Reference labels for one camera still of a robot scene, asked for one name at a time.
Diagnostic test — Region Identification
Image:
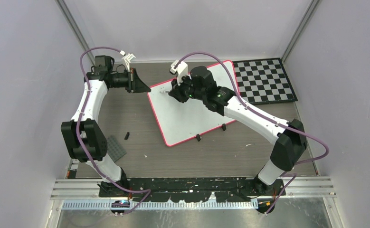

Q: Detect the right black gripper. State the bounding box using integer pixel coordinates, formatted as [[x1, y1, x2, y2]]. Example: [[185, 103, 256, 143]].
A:
[[169, 73, 206, 104]]

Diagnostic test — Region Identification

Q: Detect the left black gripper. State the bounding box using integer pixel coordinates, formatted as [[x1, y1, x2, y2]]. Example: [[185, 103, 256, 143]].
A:
[[110, 68, 151, 94]]

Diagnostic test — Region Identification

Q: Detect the pink framed whiteboard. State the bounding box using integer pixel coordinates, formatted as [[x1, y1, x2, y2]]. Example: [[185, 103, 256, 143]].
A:
[[147, 79, 235, 147]]

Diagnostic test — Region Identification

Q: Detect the black marker cap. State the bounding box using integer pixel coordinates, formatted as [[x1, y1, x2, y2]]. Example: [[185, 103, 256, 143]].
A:
[[124, 132, 130, 140]]

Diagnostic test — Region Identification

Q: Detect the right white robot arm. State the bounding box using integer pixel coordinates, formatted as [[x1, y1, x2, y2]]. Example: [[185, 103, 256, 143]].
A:
[[168, 66, 308, 195]]

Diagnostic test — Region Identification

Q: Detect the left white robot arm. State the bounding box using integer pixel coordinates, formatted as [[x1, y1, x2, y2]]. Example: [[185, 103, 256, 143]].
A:
[[61, 55, 151, 197]]

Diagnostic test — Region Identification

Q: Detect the black white checkerboard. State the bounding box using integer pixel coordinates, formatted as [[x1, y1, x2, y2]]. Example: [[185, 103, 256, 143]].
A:
[[233, 58, 298, 105]]

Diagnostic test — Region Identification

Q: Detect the grey studded baseplate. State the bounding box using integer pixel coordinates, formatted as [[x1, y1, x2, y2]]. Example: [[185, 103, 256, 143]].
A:
[[107, 135, 127, 162]]

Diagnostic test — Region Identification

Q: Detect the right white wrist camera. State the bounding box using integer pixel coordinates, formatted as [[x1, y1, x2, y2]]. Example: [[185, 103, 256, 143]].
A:
[[170, 60, 188, 86]]

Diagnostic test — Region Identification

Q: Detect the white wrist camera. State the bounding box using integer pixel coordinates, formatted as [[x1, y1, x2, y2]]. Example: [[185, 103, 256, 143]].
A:
[[119, 50, 136, 71], [170, 60, 188, 86]]

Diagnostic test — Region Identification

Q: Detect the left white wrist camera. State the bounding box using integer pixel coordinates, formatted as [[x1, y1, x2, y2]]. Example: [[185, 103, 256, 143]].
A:
[[119, 50, 136, 71]]

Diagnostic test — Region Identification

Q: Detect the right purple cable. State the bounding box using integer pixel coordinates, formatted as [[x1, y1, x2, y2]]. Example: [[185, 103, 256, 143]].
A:
[[178, 51, 330, 216]]

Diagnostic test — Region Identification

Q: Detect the purple cable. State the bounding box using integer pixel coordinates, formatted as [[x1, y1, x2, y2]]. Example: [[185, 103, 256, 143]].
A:
[[75, 46, 153, 216], [178, 51, 330, 216]]

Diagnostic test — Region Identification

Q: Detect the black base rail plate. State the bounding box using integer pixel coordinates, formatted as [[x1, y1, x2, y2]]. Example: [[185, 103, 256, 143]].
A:
[[97, 177, 285, 203]]

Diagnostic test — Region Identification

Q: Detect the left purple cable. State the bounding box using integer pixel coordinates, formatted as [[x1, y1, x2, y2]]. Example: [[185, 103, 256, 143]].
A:
[[75, 46, 153, 216]]

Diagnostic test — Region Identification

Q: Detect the white slotted cable duct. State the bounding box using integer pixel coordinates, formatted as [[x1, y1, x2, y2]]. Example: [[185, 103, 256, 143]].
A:
[[62, 199, 258, 210]]

